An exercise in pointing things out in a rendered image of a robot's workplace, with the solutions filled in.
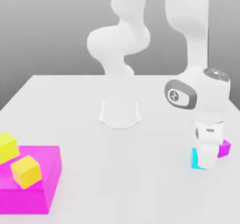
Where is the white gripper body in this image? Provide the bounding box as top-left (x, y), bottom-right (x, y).
top-left (197, 141), bottom-right (221, 170)

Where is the small cyan cube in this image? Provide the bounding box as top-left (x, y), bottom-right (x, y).
top-left (190, 147), bottom-right (207, 171)

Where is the small purple cube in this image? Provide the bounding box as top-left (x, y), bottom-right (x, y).
top-left (217, 139), bottom-right (232, 159)

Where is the small golden yellow cube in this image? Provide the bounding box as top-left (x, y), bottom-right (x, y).
top-left (10, 155), bottom-right (42, 190)

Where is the small lime yellow cube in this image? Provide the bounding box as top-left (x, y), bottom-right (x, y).
top-left (0, 132), bottom-right (21, 165)

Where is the large magenta box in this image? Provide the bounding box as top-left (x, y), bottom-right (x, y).
top-left (0, 145), bottom-right (63, 215)

